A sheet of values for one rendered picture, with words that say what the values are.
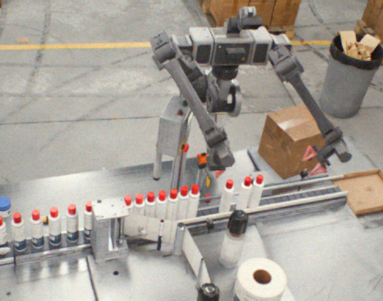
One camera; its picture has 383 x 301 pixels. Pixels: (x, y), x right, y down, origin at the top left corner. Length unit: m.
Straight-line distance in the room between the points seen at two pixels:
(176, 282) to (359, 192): 1.20
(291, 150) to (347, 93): 2.14
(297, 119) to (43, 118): 2.31
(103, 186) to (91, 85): 2.24
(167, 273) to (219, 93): 1.00
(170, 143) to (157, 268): 0.55
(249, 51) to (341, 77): 2.17
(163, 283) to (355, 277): 0.89
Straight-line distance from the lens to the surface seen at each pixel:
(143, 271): 2.57
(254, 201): 2.84
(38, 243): 2.62
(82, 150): 4.45
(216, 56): 2.88
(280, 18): 6.10
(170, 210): 2.67
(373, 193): 3.28
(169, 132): 2.40
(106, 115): 4.78
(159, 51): 2.35
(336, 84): 5.06
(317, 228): 2.97
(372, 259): 2.95
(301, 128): 3.06
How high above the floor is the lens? 2.91
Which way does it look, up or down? 41 degrees down
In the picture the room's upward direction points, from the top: 9 degrees clockwise
